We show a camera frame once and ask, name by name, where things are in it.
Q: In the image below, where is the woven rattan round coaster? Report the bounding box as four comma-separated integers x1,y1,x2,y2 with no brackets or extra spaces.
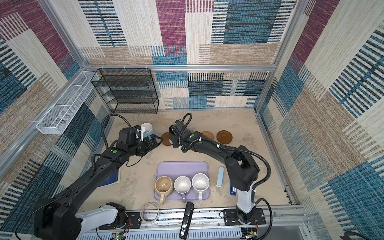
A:
202,131,215,141

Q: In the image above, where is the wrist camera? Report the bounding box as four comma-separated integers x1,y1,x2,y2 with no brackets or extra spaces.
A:
172,120,187,137
133,125,145,142

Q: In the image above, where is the white mug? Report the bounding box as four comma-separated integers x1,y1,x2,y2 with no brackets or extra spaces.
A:
192,173,210,201

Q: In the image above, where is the black wire mesh shelf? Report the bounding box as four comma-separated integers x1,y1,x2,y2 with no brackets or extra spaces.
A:
91,68,159,114

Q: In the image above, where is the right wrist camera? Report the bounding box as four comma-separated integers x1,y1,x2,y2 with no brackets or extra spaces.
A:
172,120,187,137

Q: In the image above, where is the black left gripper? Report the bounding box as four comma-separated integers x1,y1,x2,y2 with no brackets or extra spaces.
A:
128,134,164,158

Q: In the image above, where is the dark blue book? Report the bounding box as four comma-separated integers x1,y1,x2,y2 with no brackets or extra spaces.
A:
99,170,120,187

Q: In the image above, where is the blue stapler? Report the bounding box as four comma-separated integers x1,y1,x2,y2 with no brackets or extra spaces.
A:
230,183,237,196

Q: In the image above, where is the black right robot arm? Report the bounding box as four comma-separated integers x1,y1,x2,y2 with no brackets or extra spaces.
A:
169,113,272,225

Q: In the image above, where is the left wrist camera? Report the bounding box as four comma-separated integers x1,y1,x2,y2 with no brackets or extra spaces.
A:
133,125,145,142

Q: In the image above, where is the light blue mug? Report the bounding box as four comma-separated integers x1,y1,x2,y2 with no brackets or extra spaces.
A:
141,123,157,138

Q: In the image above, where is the white coiled cable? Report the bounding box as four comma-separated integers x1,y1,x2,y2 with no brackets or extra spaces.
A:
140,201,160,224

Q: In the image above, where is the light blue oblong case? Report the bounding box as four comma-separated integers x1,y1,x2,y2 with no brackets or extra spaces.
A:
216,167,224,188

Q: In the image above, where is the lilac plastic tray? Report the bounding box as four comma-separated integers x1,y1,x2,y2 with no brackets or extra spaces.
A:
156,162,211,201

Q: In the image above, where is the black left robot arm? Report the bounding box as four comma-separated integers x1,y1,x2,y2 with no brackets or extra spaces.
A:
20,125,163,240

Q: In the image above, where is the beige ceramic mug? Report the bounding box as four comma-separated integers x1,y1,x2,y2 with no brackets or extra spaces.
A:
155,176,174,205

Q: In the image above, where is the brown wooden coaster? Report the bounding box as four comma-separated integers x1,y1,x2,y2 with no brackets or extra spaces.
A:
216,130,233,145
161,132,173,146

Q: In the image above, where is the white wire mesh basket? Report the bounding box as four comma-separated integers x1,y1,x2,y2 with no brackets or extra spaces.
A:
36,71,95,135

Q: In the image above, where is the white mug lilac handle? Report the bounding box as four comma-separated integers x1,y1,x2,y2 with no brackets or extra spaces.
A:
174,176,192,203

